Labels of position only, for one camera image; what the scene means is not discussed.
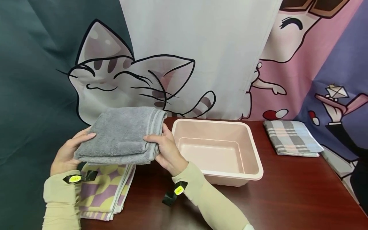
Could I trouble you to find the purple yellow patterned folded cloth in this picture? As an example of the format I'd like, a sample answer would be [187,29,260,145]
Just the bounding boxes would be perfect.
[78,162,136,221]

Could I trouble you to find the grey plaid folded cloth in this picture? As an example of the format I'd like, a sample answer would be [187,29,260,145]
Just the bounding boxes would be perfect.
[263,120,325,157]

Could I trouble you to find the person's right hand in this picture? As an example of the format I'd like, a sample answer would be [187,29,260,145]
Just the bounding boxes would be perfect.
[143,123,189,177]

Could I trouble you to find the person's left hand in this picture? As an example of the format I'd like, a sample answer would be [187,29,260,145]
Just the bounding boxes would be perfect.
[50,126,97,177]

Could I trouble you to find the black wrist band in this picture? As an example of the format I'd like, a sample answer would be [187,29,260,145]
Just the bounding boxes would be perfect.
[63,170,99,184]
[162,181,188,207]

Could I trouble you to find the pink plastic tub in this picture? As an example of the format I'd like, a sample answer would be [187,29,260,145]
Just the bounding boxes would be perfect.
[172,119,264,188]

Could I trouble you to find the grey towel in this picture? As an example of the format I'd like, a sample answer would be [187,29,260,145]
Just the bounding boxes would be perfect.
[73,106,168,166]

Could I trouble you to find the person's right forearm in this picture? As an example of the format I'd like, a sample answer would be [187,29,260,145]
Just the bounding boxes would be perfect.
[172,161,255,230]

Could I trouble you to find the person's left forearm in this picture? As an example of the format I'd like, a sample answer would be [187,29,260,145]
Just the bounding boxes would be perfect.
[42,174,82,230]

